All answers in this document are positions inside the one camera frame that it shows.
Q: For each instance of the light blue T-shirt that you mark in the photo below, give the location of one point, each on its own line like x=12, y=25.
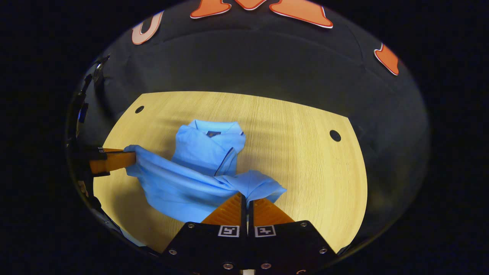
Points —
x=191, y=183

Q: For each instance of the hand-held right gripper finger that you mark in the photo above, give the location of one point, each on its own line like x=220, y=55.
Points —
x=250, y=215
x=242, y=214

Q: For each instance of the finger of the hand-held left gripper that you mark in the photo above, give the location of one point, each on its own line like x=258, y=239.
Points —
x=114, y=160

